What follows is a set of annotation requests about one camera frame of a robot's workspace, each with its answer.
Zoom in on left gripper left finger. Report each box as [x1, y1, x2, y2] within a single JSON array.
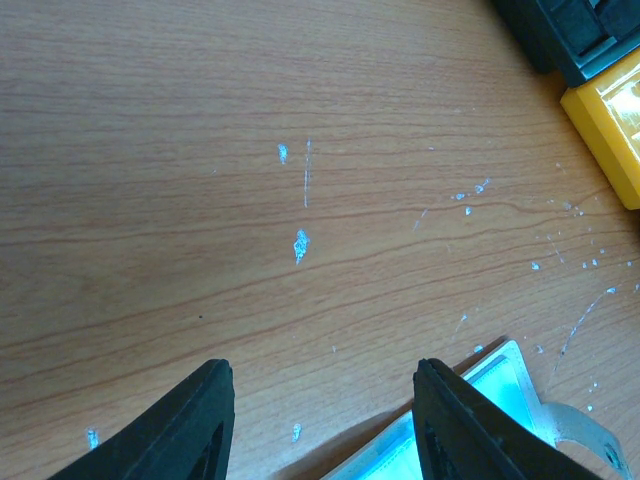
[[52, 359, 235, 479]]

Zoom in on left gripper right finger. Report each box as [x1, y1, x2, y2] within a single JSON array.
[[412, 358, 610, 479]]

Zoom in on beige card holder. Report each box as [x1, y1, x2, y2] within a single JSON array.
[[326, 340, 633, 479]]

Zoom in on yellow bin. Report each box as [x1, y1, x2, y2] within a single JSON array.
[[561, 56, 640, 210]]

